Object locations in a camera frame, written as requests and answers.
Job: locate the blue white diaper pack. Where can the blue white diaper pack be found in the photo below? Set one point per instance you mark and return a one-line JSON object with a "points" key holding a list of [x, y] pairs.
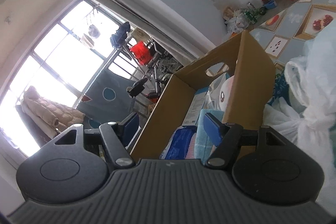
{"points": [[178, 145]]}

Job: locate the teal checked towel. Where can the teal checked towel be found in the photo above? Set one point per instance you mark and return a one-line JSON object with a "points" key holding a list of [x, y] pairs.
{"points": [[203, 144]]}

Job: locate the blue white medicine box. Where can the blue white medicine box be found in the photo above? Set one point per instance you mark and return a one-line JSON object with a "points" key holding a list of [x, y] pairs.
{"points": [[192, 116]]}

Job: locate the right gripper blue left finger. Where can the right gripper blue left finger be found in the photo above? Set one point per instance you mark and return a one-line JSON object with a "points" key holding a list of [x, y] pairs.
{"points": [[116, 136]]}

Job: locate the red bag on rack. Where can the red bag on rack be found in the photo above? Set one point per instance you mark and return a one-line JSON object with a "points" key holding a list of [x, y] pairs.
{"points": [[141, 53]]}

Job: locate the white plastic shopping bag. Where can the white plastic shopping bag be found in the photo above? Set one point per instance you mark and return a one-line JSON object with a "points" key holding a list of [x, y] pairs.
{"points": [[307, 120]]}

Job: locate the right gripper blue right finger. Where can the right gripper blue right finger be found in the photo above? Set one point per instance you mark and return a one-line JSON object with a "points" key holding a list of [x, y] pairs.
{"points": [[226, 139]]}

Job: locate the pink plush pig toy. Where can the pink plush pig toy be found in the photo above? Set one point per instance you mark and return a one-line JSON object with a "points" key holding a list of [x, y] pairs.
{"points": [[224, 94]]}

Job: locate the brown cardboard box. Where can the brown cardboard box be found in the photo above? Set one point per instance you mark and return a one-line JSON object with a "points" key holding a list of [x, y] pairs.
{"points": [[254, 77]]}

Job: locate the beige puffer jacket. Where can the beige puffer jacket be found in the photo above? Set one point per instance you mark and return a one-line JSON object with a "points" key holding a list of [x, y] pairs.
{"points": [[51, 117]]}

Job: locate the pink knitted cloth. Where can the pink knitted cloth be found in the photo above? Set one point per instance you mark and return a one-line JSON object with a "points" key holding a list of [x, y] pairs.
{"points": [[190, 152]]}

